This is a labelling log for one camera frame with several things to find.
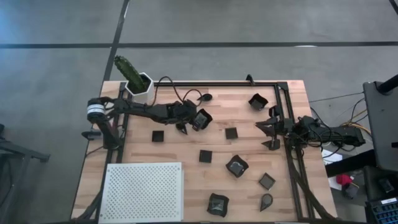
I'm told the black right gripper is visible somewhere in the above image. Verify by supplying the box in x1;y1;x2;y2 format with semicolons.
255;105;295;151

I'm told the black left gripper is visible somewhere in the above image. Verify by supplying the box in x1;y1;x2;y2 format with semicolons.
167;99;203;136

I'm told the black wavy square mini plate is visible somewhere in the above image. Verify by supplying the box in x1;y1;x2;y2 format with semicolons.
190;108;214;132
225;154;249;179
206;192;230;218

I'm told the black deep square mini bowl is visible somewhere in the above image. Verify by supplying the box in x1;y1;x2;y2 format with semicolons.
248;93;269;111

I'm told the small black square mini plate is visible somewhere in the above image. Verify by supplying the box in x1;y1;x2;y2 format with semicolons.
151;130;165;143
198;149;213;164
224;127;239;140

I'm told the black flat-rimmed square plate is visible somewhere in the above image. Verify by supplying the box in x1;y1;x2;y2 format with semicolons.
258;172;277;191

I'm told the white hexagonal plant pot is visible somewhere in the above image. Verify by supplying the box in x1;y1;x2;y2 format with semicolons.
124;72;155;106

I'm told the white paper sheet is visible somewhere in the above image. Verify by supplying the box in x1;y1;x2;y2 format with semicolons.
321;148;343;166
328;175;346;191

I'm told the green cactus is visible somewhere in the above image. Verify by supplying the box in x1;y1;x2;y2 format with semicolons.
113;55;147;94

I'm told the black floor board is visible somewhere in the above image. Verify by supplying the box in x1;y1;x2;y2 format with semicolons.
325;149;377;178

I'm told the red cloth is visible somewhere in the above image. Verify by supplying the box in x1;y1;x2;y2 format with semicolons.
335;174;354;187

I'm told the white perforated metal shelf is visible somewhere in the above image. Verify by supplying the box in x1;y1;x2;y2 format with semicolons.
98;161;185;223

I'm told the grey cloth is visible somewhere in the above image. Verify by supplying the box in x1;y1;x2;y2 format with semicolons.
341;182;361;200

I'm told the grey metal cabinet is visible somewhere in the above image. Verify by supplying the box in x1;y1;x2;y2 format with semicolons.
363;80;398;172

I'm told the black box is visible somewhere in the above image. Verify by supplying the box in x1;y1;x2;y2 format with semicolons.
363;166;398;202

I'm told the black pole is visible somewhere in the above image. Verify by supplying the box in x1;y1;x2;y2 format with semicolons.
377;73;398;95

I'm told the blue parts organizer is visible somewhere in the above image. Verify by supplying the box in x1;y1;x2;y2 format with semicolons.
364;197;398;224

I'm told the dark metal stand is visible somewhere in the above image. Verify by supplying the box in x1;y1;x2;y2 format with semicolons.
0;123;51;224

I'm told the black aluminium table frame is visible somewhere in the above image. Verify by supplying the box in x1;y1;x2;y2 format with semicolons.
72;80;337;222

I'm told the thin black floor cable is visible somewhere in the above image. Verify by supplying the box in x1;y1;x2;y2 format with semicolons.
309;91;365;103

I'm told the yellow cable bundle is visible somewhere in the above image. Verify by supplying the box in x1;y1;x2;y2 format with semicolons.
340;108;373;135

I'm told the black table edge mount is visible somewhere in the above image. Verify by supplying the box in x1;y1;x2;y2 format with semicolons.
81;129;103;141

